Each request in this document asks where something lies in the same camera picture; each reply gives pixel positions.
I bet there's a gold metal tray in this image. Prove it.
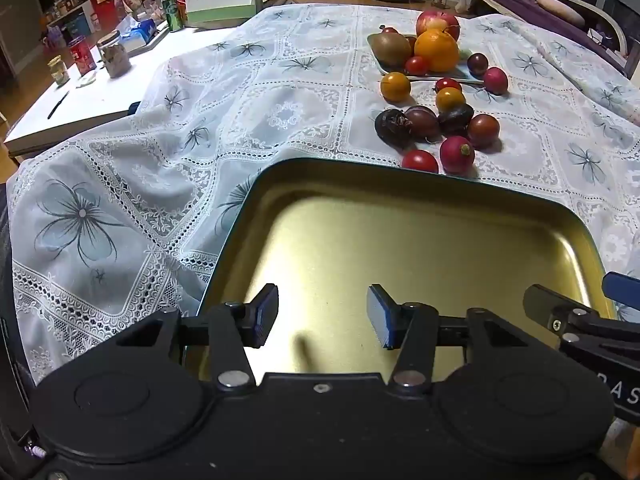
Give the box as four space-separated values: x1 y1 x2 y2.
197 157 618 386

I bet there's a dark water chestnut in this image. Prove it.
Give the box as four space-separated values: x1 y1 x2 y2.
375 108 414 150
438 103 475 136

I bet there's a small glass jar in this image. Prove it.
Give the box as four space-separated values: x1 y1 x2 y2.
47 55 71 86

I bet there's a beige cushion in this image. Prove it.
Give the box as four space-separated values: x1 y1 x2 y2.
535 0 587 28

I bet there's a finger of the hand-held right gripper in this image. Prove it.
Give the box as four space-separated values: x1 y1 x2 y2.
602 272 640 307
522 284 640 346

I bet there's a red can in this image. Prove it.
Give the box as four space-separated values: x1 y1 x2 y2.
67 36 97 75

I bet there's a black pen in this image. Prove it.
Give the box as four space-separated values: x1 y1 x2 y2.
47 91 69 120

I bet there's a red plum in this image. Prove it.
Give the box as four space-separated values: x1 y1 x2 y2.
467 113 501 149

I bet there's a green drink can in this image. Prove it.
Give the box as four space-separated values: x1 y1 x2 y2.
161 0 185 32

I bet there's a light green plate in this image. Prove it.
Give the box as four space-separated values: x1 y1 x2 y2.
369 34 485 83

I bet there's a brown kiwi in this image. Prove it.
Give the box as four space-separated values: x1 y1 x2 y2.
369 31 415 67

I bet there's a glass jar with brown contents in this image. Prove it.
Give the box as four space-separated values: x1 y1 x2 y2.
96 31 132 79

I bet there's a red apple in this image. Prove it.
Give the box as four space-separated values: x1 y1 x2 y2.
416 10 461 41

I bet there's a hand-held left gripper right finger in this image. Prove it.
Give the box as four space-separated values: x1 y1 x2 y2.
366 284 531 388

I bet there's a red box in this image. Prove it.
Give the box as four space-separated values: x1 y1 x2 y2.
87 0 123 28

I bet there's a blue tissue box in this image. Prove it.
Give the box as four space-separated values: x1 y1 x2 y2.
119 15 160 53

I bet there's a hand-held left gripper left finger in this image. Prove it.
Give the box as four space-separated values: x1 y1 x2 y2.
116 283 279 392

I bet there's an orange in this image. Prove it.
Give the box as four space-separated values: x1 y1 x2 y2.
414 28 460 73

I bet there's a pink-red fruit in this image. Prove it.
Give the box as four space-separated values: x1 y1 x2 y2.
439 135 476 176

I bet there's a white lace floral tablecloth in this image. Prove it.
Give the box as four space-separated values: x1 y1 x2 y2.
5 2 640 386

